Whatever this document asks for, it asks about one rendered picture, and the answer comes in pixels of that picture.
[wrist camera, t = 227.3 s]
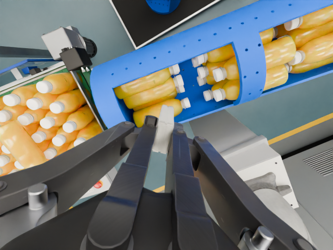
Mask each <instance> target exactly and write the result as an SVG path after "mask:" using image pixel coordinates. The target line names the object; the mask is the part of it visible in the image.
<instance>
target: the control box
mask: <svg viewBox="0 0 333 250"><path fill-rule="evenodd" d="M116 174H117V170H116V169H115V167H113V168H112V169H111V170H110V171H109V172H108V173H107V174H106V175H105V176H104V177H103V178H101V179H100V180H99V182H100V183H101V184H102V186H101V188H95V187H94V186H93V187H92V188H91V189H90V191H88V192H86V193H85V194H84V195H83V196H82V197H81V198H80V199H82V198H85V197H88V196H91V195H95V194H98V193H101V192H104V191H106V190H109V188H110V186H111V184H112V182H113V180H114V178H115V176H116Z"/></svg>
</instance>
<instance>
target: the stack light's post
mask: <svg viewBox="0 0 333 250"><path fill-rule="evenodd" d="M0 58H53V57H52V55H51V54H50V52H49V50H42V49H30V48H18V47H6V46H0Z"/></svg>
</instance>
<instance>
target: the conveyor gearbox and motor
mask: <svg viewBox="0 0 333 250"><path fill-rule="evenodd" d="M41 38H42V39H43V41H44V43H45V45H46V47H47V48H48V50H49V52H50V54H51V55H52V57H53V59H54V60H55V61H62V59H61V57H60V55H59V53H61V52H62V51H61V49H63V48H67V47H69V49H70V47H71V46H72V47H78V48H85V50H86V52H87V54H91V56H92V57H94V56H95V55H96V53H97V46H96V44H95V43H94V42H93V41H92V40H91V39H88V38H86V37H82V36H81V35H80V33H79V31H78V29H77V28H75V27H73V26H68V27H66V28H64V27H61V26H60V27H59V28H58V29H56V30H54V31H51V32H49V33H47V34H43V35H42V36H41Z"/></svg>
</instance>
